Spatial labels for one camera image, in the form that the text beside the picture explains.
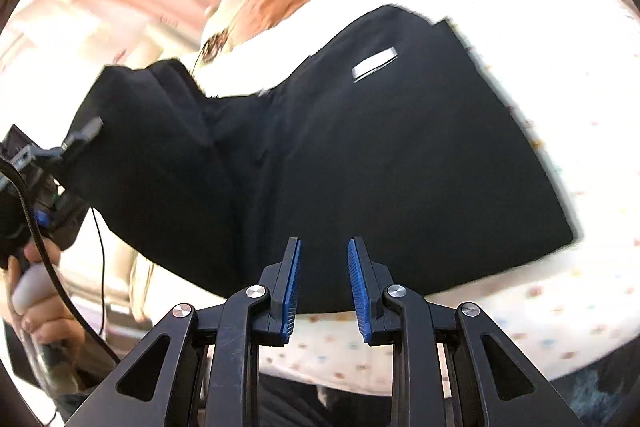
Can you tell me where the black cable with small device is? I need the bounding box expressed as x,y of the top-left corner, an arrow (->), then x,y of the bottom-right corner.
190,27 -> 236,72

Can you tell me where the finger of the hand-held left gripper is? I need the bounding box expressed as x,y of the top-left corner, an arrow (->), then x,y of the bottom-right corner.
60,117 -> 104,158

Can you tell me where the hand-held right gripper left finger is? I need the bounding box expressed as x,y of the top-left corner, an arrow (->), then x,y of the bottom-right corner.
65,236 -> 303,427

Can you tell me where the person's left hand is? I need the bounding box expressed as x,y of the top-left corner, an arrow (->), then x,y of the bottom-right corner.
5,242 -> 86,348

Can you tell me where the person's leg in grey pants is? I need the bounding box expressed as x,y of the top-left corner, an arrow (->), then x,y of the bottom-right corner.
257,369 -> 396,427

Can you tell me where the thick black gripper cable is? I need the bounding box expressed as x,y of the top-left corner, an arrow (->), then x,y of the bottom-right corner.
0,157 -> 121,365

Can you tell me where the black button shirt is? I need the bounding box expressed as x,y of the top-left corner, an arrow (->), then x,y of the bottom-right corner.
52,4 -> 576,315

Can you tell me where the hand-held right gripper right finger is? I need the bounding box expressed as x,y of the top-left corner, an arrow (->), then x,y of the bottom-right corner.
347,236 -> 586,427

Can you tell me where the bed with dotted sheet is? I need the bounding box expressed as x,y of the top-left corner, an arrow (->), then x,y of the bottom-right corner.
125,0 -> 640,398

